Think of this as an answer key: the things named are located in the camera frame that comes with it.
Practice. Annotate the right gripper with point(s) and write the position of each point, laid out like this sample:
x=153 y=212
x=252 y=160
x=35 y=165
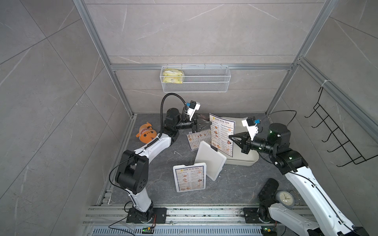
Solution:
x=243 y=143

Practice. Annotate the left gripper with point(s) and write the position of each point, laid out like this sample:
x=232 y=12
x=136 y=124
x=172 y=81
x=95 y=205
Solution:
x=194 y=127

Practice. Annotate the old dim sum menu sheet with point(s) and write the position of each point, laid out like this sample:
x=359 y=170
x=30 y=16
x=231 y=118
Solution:
x=195 y=139

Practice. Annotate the menu holder with menu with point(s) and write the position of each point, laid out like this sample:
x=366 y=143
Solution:
x=213 y=159

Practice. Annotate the white menu holder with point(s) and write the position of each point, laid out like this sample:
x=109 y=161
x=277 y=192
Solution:
x=190 y=177

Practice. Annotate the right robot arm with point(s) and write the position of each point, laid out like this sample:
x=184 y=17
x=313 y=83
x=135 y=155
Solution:
x=330 y=221

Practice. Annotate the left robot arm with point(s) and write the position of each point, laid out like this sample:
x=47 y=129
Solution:
x=133 y=171

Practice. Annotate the cream plastic tray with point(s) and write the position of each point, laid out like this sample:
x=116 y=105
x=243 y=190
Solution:
x=239 y=158

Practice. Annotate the yellow snack packet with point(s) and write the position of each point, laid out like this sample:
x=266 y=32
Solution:
x=173 y=76

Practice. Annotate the black remote-like pad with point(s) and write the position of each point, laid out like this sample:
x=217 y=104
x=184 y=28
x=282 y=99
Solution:
x=268 y=191

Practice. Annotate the orange plush toy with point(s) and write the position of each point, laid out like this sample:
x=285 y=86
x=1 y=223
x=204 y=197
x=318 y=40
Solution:
x=146 y=133

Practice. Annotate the small analog clock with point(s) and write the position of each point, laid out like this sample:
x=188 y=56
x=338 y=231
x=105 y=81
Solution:
x=285 y=198

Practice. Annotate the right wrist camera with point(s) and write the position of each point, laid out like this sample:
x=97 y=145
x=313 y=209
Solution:
x=252 y=126

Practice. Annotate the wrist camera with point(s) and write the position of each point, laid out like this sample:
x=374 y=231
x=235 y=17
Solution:
x=192 y=107
x=252 y=126

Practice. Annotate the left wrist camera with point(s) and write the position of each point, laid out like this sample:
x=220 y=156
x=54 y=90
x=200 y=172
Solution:
x=192 y=107

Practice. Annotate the white wire mesh basket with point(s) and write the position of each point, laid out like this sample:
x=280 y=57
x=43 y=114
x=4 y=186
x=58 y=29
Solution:
x=199 y=79

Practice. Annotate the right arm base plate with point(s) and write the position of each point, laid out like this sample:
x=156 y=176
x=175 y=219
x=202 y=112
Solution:
x=254 y=215

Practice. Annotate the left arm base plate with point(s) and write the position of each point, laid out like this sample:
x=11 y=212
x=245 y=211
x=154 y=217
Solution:
x=156 y=214

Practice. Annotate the black wire hook rack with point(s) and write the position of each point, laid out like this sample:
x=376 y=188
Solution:
x=343 y=142

